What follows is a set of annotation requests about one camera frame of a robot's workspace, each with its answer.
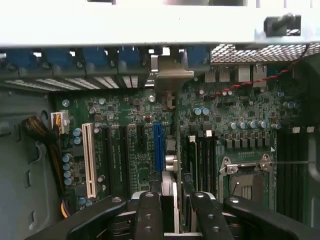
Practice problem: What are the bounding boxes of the blue card retention clip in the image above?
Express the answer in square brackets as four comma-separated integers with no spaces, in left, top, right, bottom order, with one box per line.
[186,47,211,73]
[117,47,143,73]
[44,47,75,73]
[4,48,39,74]
[82,47,110,73]

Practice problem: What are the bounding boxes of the yellow and black power wires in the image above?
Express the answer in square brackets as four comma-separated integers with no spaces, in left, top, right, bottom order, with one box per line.
[22,115,74,219]

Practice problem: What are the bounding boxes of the white power connector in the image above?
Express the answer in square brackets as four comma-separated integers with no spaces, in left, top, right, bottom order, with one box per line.
[50,111,71,135]

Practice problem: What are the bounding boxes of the short black expansion slot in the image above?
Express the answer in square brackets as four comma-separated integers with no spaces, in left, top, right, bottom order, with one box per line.
[136,123,147,149]

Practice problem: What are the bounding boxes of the CPU socket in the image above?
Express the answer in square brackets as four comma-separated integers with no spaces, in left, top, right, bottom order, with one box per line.
[218,153,279,201]

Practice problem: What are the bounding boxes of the blue expansion slot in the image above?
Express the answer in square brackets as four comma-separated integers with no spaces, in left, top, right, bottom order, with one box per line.
[153,121,167,174]

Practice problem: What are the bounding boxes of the white expansion slot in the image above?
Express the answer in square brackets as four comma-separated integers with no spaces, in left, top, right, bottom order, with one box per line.
[81,122,99,200]

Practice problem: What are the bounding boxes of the red and black twisted wire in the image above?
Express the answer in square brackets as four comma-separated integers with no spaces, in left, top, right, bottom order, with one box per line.
[206,43,311,100]

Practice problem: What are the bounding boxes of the open black PC case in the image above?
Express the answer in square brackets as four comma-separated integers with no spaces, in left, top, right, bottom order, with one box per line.
[0,0,320,240]

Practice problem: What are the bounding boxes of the thin metal locking lever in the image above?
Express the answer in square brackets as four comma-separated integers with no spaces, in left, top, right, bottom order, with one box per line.
[268,160,310,166]

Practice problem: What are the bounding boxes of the green motherboard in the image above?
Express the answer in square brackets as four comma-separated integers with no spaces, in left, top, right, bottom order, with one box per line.
[49,84,311,219]

